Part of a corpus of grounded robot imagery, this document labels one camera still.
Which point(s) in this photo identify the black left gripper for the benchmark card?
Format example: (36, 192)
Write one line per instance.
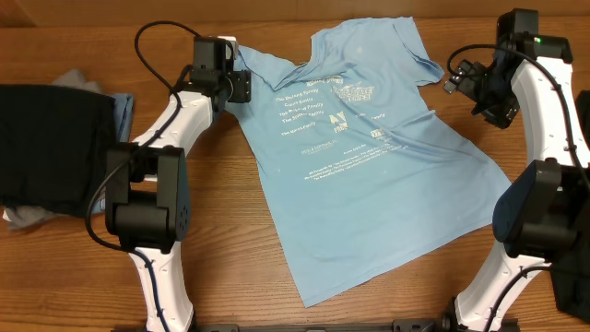
(243, 86)

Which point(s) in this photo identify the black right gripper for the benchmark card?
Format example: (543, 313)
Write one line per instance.
(467, 80)

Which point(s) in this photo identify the light blue printed t-shirt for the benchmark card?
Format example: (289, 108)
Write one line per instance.
(359, 175)

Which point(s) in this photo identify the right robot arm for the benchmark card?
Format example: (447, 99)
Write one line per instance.
(544, 214)

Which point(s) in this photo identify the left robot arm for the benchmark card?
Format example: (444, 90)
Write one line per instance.
(148, 195)

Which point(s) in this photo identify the black t-shirt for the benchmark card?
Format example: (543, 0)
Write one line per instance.
(570, 272)

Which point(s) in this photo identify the folded grey garment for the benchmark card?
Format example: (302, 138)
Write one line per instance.
(64, 138)

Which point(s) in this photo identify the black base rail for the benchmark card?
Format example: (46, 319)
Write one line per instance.
(398, 325)

